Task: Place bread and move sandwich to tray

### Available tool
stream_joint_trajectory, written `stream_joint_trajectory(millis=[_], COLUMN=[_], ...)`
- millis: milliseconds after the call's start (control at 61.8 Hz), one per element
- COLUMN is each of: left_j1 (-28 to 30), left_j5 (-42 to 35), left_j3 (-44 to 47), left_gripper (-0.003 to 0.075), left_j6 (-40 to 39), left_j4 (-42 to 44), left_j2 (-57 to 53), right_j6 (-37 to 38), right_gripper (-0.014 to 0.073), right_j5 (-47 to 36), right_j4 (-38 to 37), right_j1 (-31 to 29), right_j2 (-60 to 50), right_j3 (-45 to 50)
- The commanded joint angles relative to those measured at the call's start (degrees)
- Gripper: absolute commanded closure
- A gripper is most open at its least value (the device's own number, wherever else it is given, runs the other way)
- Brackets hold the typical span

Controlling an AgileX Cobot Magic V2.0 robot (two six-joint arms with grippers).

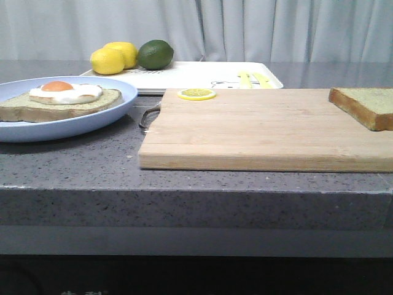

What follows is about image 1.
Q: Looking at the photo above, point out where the wooden cutting board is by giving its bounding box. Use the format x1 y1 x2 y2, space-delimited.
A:
138 89 392 172

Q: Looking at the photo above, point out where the lemon slice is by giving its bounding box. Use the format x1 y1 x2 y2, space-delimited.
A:
177 88 216 101

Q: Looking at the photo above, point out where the light blue round plate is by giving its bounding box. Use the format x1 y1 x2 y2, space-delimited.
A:
1 76 138 143

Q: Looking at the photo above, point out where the yellow plastic knife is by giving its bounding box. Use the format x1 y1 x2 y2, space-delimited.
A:
252 72 273 89

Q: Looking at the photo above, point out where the white bear tray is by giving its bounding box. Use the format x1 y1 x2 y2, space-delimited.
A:
79 61 284 95

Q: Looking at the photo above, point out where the green lime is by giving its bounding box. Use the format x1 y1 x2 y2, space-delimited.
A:
137 39 174 70

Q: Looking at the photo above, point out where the front yellow lemon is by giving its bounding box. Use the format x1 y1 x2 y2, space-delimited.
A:
90 48 125 75

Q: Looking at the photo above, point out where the fried egg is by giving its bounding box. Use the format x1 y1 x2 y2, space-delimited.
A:
29 81 103 105

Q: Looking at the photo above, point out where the bread slice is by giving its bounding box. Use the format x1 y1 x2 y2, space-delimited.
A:
329 87 392 132
1 88 123 123

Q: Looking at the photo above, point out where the yellow lemon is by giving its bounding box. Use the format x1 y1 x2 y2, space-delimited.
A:
104 41 138 69
90 48 125 75

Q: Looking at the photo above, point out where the rear yellow lemon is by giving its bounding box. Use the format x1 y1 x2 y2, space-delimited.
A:
104 41 138 69

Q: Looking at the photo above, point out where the white curtain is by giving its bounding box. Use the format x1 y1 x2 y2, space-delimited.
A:
1 1 392 63

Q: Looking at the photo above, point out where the yellow plastic fork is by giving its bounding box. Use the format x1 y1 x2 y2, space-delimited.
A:
238 71 252 89

